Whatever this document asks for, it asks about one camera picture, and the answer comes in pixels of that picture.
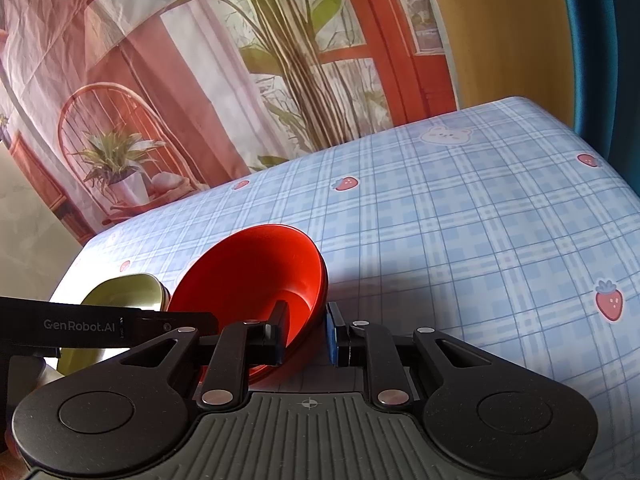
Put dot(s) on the green square bowl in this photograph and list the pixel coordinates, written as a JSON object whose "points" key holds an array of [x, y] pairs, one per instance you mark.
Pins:
{"points": [[130, 292]]}

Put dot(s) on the red bowl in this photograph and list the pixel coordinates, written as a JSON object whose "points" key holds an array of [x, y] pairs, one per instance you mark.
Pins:
{"points": [[240, 275]]}

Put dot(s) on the blue plaid strawberry tablecloth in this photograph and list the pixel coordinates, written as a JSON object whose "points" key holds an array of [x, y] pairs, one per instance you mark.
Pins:
{"points": [[450, 220]]}

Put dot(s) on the printed room scene backdrop cloth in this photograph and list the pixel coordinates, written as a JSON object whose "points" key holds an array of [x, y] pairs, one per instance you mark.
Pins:
{"points": [[200, 60]]}

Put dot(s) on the yellow wooden panel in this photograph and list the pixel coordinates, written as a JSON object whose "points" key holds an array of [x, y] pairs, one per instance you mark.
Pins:
{"points": [[500, 25]]}

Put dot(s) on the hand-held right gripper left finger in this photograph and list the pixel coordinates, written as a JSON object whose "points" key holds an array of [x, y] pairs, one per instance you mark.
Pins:
{"points": [[270, 342]]}

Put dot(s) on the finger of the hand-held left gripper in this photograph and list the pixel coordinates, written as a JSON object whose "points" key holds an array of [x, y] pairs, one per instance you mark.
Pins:
{"points": [[160, 321]]}

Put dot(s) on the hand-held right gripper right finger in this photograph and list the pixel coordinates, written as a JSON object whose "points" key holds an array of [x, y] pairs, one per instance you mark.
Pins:
{"points": [[331, 335]]}

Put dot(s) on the blue curtain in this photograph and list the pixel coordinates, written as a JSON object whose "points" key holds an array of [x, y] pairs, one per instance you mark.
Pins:
{"points": [[600, 35]]}

